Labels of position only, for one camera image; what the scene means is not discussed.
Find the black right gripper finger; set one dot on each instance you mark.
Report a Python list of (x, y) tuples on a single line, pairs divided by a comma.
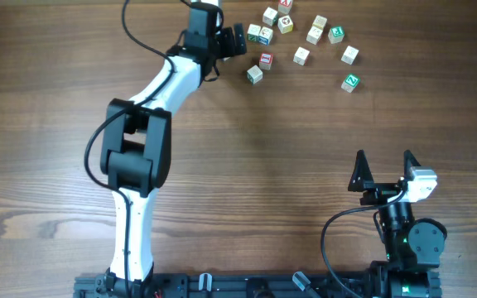
[(361, 180), (410, 165)]

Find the wooden block red X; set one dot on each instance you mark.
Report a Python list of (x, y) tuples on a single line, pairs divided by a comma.
[(285, 6)]

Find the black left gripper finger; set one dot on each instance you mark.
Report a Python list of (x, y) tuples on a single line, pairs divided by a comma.
[(226, 41), (240, 39)]

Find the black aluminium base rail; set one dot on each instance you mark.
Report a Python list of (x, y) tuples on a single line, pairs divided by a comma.
[(259, 285)]

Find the wooden block number 4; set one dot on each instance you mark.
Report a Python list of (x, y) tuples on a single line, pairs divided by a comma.
[(301, 56)]

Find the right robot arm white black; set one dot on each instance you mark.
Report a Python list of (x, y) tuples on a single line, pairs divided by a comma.
[(413, 246)]

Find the wooden block animal drawing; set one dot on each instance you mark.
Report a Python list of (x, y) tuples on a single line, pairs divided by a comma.
[(314, 35)]

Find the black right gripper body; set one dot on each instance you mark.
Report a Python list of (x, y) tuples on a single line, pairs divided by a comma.
[(381, 193)]

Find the wooden block yellow side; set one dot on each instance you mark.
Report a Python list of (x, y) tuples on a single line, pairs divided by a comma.
[(320, 22)]

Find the wooden block green Z top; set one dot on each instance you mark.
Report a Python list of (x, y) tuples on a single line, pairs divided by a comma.
[(350, 83)]

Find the wooden block blue 2 side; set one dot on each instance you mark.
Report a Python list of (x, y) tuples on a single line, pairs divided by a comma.
[(265, 36)]

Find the wooden block green E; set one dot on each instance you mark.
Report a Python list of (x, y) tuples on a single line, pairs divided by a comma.
[(336, 34)]

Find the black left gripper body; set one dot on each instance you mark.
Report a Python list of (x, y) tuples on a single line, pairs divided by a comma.
[(215, 45)]

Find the wooden block green Y side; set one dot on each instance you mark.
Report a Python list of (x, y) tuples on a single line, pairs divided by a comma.
[(254, 74)]

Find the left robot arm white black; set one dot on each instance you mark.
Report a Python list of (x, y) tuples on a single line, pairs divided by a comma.
[(136, 148)]

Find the wooden block green Z side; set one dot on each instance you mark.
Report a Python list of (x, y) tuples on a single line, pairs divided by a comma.
[(253, 32)]

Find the wooden block soccer ball yellow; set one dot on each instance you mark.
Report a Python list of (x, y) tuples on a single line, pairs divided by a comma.
[(285, 24)]

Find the wooden block red top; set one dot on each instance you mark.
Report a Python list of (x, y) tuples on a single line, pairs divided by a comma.
[(265, 61)]

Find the plain wooden block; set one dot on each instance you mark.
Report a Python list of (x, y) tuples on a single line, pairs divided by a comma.
[(349, 55)]

